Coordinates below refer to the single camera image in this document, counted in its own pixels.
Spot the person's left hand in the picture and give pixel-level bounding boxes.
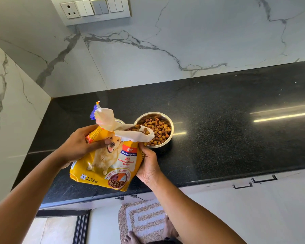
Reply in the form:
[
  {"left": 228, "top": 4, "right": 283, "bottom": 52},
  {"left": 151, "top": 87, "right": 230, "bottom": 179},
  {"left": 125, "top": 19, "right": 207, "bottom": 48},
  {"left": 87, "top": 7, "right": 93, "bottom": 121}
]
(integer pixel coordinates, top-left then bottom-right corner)
[{"left": 55, "top": 124, "right": 112, "bottom": 166}]

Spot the person's right hand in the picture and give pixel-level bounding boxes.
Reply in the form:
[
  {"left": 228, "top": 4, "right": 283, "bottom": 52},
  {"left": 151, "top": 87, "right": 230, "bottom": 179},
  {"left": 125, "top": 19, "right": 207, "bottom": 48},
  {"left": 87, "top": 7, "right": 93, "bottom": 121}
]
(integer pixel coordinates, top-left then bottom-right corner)
[{"left": 136, "top": 142, "right": 163, "bottom": 187}]

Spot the yellow dog food bag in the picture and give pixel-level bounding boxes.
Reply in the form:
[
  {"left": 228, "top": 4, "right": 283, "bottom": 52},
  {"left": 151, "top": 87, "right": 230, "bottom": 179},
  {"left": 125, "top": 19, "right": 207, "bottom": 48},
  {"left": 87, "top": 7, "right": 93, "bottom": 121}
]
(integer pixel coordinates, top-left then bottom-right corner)
[{"left": 69, "top": 101, "right": 155, "bottom": 192}]

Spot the person's right forearm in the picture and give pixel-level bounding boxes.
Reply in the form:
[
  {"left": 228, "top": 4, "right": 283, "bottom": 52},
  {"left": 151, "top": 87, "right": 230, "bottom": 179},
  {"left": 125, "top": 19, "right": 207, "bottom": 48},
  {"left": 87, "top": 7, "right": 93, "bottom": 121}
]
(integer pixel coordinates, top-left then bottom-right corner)
[{"left": 150, "top": 171, "right": 247, "bottom": 244}]

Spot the person's left forearm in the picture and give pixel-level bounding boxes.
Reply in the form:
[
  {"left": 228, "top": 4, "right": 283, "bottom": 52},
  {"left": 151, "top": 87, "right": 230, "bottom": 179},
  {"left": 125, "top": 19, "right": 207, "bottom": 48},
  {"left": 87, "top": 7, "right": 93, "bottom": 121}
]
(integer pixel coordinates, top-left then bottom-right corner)
[{"left": 0, "top": 152, "right": 66, "bottom": 244}]

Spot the beige patterned floor mat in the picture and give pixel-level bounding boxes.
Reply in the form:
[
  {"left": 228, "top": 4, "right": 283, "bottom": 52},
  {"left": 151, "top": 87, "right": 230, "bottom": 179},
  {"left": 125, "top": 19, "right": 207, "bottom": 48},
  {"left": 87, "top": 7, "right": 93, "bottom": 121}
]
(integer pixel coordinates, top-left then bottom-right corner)
[{"left": 118, "top": 198, "right": 180, "bottom": 244}]

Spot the person's right foot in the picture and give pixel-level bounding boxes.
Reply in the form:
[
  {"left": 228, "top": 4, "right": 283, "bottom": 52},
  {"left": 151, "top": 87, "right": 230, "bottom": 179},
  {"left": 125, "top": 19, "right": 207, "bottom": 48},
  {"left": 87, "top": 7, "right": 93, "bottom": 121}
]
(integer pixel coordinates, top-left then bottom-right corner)
[{"left": 162, "top": 215, "right": 180, "bottom": 239}]

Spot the person's foot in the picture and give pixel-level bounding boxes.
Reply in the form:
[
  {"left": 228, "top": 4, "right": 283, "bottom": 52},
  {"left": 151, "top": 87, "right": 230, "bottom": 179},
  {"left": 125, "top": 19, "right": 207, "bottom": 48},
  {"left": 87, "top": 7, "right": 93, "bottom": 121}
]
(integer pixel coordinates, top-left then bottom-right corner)
[
  {"left": 124, "top": 231, "right": 143, "bottom": 244},
  {"left": 162, "top": 215, "right": 180, "bottom": 239}
]

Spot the person's left foot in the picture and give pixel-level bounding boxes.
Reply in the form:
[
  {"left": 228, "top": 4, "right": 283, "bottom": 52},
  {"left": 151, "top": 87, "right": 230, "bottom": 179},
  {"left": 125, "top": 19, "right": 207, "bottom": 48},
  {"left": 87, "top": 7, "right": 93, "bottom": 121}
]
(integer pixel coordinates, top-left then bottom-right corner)
[{"left": 124, "top": 231, "right": 143, "bottom": 244}]

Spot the person's right leg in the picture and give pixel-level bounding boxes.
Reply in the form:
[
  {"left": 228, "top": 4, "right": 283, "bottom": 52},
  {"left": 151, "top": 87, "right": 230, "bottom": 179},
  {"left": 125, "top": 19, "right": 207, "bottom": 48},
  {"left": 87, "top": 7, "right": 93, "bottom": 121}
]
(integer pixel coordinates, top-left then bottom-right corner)
[{"left": 162, "top": 236, "right": 183, "bottom": 244}]

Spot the white base cabinet door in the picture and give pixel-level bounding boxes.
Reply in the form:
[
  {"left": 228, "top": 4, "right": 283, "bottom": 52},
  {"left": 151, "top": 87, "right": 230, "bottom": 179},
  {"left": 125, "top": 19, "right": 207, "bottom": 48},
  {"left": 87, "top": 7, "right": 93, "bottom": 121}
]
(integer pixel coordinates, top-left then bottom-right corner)
[{"left": 39, "top": 195, "right": 125, "bottom": 211}]

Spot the white base drawer unit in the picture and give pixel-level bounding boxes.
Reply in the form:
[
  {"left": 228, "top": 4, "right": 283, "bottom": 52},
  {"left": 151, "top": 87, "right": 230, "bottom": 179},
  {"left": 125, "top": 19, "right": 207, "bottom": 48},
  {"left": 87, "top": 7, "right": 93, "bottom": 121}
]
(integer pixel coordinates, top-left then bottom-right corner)
[{"left": 183, "top": 166, "right": 305, "bottom": 214}]

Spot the black drawer handle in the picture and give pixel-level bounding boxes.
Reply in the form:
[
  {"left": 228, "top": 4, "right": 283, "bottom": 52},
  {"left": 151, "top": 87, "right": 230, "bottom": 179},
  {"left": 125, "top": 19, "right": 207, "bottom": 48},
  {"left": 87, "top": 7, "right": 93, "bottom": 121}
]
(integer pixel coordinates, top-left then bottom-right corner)
[
  {"left": 251, "top": 174, "right": 278, "bottom": 184},
  {"left": 232, "top": 182, "right": 253, "bottom": 190}
]

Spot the white switch panel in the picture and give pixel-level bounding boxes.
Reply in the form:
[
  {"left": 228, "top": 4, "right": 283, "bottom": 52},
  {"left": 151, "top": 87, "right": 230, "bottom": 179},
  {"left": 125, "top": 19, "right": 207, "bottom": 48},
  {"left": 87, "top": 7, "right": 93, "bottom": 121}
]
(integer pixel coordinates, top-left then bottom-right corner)
[{"left": 49, "top": 0, "right": 131, "bottom": 26}]

